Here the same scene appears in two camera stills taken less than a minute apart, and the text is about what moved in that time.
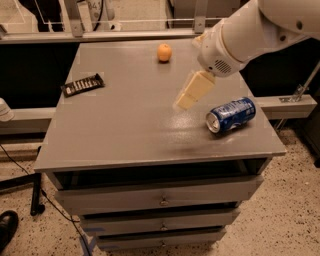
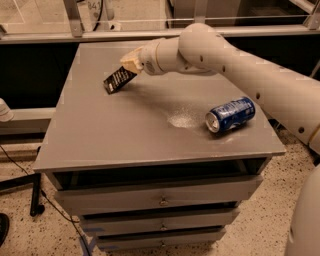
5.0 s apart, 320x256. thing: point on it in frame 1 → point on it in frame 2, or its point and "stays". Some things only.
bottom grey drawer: (168, 242) stays
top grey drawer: (160, 195) stays
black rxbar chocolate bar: (84, 85) → (118, 79)
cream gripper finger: (200, 84) → (132, 61)
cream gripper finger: (201, 36) → (138, 51)
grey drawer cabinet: (149, 148) stays
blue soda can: (231, 115) stays
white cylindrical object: (6, 114) stays
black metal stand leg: (23, 180) stays
